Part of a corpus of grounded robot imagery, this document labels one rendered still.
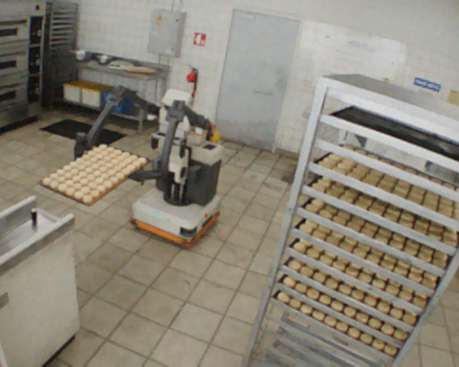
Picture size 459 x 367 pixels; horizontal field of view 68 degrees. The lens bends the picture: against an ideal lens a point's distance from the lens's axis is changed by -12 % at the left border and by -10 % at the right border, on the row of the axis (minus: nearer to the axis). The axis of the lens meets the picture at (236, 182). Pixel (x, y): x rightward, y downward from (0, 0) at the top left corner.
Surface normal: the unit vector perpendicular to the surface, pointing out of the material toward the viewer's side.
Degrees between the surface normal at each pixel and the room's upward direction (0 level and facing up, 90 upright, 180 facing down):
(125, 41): 90
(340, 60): 90
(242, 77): 90
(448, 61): 90
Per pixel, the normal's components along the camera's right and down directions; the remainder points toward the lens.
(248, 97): -0.29, 0.36
